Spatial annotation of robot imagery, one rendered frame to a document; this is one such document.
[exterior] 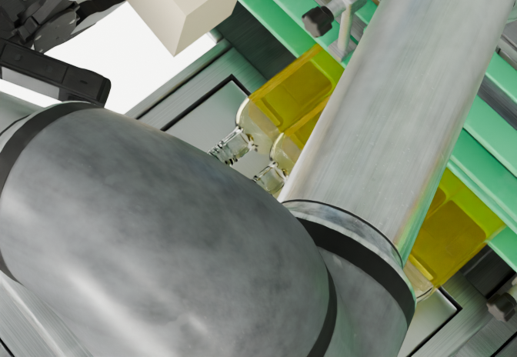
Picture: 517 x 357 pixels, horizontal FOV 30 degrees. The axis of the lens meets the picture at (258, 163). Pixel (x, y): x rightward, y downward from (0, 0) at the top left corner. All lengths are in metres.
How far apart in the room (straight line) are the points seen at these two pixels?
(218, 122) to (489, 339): 0.42
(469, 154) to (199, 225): 0.63
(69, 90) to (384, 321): 0.44
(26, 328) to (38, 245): 0.75
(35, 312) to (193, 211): 0.76
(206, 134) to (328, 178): 0.66
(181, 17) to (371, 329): 0.43
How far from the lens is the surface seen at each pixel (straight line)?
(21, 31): 0.87
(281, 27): 1.17
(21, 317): 1.18
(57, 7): 0.86
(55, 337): 1.15
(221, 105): 1.22
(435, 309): 1.15
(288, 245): 0.43
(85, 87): 0.87
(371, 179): 0.55
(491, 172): 1.01
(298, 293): 0.43
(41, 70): 0.88
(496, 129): 0.94
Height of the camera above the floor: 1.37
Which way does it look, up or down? 15 degrees down
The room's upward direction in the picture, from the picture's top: 129 degrees counter-clockwise
